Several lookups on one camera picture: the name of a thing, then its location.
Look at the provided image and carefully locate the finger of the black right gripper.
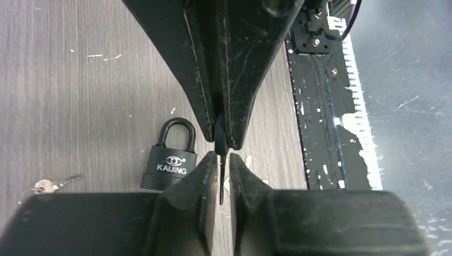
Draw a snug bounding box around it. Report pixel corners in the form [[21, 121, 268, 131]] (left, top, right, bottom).
[[123, 1, 215, 142], [215, 1, 304, 150]]

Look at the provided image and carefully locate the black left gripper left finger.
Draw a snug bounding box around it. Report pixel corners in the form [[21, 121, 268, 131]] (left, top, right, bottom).
[[1, 151, 217, 255]]

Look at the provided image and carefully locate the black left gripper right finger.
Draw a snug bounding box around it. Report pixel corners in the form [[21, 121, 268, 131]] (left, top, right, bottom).
[[229, 154, 430, 255]]

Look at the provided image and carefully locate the black Kaijing padlock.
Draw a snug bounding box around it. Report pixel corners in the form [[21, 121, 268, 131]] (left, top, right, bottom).
[[140, 117, 197, 191]]

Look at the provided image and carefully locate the black head key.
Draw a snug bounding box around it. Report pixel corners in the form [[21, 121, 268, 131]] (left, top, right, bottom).
[[214, 112, 229, 205]]

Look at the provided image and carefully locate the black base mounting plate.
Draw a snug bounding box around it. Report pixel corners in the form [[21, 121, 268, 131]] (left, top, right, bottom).
[[285, 1, 382, 190]]

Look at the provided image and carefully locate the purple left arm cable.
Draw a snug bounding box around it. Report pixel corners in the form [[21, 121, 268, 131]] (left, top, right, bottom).
[[338, 0, 362, 41]]

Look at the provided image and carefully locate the small silver key with ring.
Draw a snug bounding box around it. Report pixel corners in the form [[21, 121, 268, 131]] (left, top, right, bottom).
[[18, 174, 82, 205]]

